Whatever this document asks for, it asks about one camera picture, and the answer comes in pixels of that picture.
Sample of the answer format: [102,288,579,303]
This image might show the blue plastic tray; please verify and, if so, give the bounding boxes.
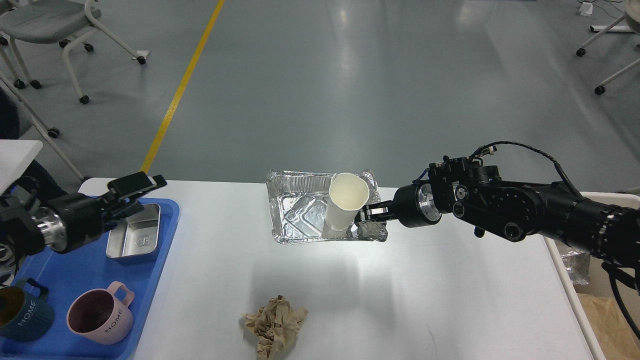
[0,198,180,360]

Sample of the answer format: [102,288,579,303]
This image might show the white side table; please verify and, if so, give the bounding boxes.
[0,139,43,194]

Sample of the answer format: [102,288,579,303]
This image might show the white chair legs right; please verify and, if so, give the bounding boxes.
[576,0,640,96]

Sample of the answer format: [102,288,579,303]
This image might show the grey office chair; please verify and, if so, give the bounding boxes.
[0,0,147,105]

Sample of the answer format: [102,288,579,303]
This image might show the dark blue HOME mug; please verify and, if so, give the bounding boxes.
[0,278,55,342]

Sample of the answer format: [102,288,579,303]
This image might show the pink HOME mug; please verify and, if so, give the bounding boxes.
[66,281,135,346]

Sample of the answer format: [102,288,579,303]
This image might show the white paper cup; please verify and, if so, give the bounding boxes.
[324,172,370,231]

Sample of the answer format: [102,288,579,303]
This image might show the brown paper in bin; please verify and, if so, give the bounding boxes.
[577,293,640,360]

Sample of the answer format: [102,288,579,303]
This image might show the stainless steel rectangular box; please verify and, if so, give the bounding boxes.
[105,203,162,265]

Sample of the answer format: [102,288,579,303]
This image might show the brown paper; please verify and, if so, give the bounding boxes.
[241,294,309,360]
[577,293,640,360]

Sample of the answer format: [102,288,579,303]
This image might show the crumpled foil in bin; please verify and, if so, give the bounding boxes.
[560,250,591,286]

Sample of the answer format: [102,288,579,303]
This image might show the aluminium foil tray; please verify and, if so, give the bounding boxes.
[265,170,388,245]

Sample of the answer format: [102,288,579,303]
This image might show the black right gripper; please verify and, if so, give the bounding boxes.
[354,182,442,228]

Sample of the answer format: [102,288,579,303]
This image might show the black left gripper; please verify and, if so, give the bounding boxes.
[35,172,168,255]

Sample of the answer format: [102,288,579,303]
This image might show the beige plastic bin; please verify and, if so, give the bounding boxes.
[543,191,640,360]

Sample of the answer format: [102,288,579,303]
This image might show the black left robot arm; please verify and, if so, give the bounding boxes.
[1,171,167,275]

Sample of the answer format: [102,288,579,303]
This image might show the white folding chair frame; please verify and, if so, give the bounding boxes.
[0,71,91,183]

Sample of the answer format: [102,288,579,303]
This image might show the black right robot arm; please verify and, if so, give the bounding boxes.
[354,141,640,335]

